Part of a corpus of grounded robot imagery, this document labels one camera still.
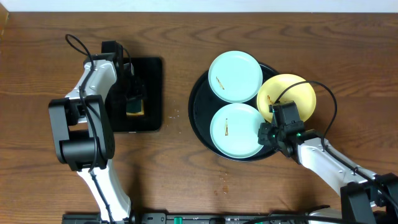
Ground yellow green sponge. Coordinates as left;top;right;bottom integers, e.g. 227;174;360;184
126;100;144;116

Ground yellow plate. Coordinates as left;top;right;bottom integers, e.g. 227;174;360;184
256;74;316;122

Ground light blue plate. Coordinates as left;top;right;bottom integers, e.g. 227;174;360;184
208;50;263;103
210;103;265;159

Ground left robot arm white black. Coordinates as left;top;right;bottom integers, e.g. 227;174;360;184
49;40;147;223

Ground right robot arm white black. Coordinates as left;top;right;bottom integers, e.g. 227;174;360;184
258;122;397;223

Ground black square tray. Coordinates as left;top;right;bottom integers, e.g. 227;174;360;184
105;57;163;133

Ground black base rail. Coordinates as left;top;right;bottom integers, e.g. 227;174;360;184
61;212;312;224

